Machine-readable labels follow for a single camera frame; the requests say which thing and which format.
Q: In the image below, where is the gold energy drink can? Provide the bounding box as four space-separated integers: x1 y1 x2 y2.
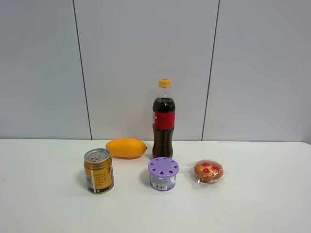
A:
84 148 114 194

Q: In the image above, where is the yellow mango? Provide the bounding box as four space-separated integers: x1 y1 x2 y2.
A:
105 138 147 159

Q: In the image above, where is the wrapped strawberry muffin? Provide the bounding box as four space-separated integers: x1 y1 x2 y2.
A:
182 159 225 186

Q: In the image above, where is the cola bottle yellow cap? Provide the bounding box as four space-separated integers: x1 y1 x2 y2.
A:
152 79 175 158

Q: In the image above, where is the purple air freshener tub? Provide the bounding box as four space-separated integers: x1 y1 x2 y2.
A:
148 157 179 191

